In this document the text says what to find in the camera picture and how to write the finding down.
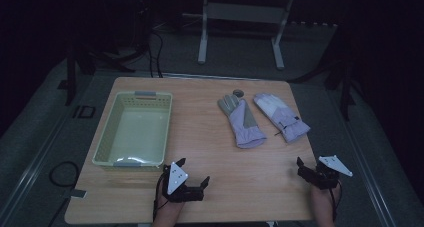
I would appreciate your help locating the black rectangular floor frame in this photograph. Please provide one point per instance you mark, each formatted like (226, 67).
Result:
(80, 112)

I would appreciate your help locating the black stand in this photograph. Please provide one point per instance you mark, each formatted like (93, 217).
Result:
(70, 80)
(345, 87)

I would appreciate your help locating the grey tape piece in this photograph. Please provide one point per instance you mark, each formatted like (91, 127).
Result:
(78, 194)

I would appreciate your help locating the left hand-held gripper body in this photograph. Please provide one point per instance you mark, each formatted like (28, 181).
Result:
(176, 178)

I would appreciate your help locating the white metal desk frame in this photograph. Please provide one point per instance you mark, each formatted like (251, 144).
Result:
(245, 13)

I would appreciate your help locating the person's right hand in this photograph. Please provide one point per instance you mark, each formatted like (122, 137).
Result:
(321, 200)

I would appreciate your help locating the person's left hand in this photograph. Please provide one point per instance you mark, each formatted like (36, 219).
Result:
(170, 212)

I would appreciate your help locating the pale green plastic basket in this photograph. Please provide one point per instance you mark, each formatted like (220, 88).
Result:
(136, 133)

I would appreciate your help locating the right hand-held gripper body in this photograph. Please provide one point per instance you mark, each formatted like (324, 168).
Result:
(328, 175)

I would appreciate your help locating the lavender glove with grey fingers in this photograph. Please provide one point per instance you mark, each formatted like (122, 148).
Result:
(245, 130)

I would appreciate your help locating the lavender glove with white fingers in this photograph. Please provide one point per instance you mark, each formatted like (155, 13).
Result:
(283, 118)

